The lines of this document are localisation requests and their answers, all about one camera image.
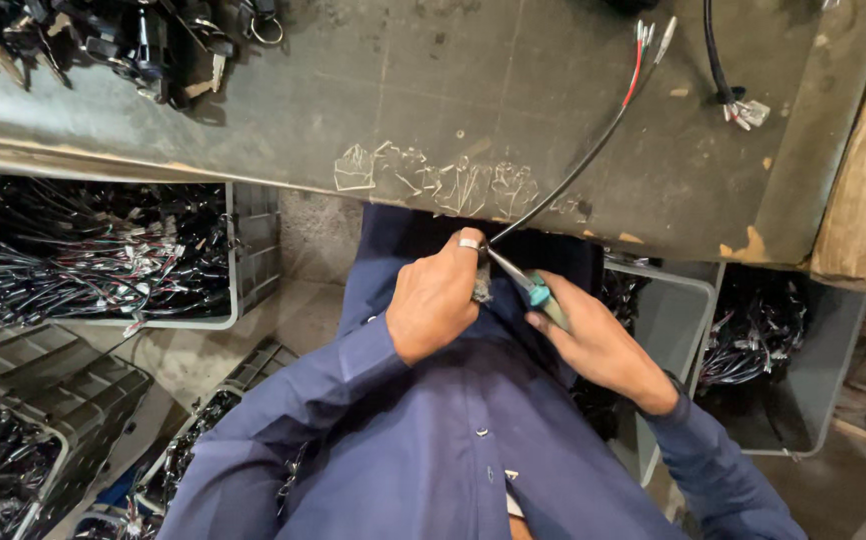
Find grey crate of wire harnesses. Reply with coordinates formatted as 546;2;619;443
0;171;283;340
71;337;308;540
694;262;866;459
572;255;727;489

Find teal handled screwdriver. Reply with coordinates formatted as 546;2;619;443
486;247;571;332

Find black cable with clear connector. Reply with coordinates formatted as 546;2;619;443
703;0;772;133

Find small grey switch part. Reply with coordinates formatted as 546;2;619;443
472;262;495;305

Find brown cardboard box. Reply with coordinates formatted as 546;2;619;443
809;70;866;303

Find person's left hand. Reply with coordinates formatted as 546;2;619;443
385;227;493;368

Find dark crate of wire harnesses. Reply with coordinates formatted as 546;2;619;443
0;324;154;540

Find person's right hand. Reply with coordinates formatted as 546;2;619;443
525;271;681;417

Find pile of black key switches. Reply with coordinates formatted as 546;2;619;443
0;0;286;112

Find blue button shirt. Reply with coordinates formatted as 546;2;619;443
157;202;811;540

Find clear tape scraps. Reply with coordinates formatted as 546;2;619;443
332;141;541;222

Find black cable with red wire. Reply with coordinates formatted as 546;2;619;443
488;15;679;246

